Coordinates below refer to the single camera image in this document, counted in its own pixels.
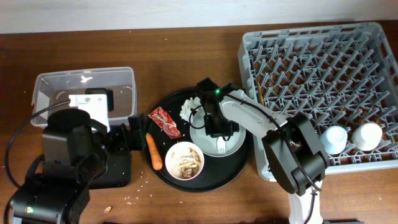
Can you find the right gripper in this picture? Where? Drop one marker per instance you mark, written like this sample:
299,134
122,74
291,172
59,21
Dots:
210,129

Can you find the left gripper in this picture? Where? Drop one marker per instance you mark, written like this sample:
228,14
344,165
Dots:
137,142

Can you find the wooden chopstick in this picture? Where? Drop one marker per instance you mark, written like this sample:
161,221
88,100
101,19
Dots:
260,93

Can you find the blue cup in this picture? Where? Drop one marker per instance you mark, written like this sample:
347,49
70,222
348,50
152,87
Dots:
334,139

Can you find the white cup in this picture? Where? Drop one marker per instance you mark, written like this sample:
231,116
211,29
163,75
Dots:
367,137

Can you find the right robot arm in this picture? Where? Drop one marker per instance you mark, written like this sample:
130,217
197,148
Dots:
297,159

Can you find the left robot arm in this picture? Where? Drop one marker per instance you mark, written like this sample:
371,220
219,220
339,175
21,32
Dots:
80,154

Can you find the grey dishwasher rack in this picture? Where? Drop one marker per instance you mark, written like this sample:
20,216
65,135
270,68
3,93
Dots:
343,75

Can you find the white plastic fork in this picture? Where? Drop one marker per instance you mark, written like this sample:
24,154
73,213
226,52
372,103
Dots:
220,145

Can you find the grey plate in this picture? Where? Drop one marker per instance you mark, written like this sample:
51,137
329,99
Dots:
209,145

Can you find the red snack wrapper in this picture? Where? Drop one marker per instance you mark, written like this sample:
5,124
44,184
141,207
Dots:
165,122

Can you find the crumpled white tissue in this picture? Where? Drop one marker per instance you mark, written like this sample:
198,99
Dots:
188,106

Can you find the orange carrot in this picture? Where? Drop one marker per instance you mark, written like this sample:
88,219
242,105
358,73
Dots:
156,159

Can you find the round black tray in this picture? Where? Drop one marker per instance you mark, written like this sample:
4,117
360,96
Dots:
217,171

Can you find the white bowl with food scraps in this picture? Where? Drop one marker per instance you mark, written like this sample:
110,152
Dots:
184,161

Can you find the black rectangular tray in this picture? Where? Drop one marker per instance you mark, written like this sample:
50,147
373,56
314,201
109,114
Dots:
118,171

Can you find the clear plastic bin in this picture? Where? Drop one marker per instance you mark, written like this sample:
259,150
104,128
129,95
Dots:
55,87

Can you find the peanut shell on table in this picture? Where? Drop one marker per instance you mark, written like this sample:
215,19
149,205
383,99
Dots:
108,209

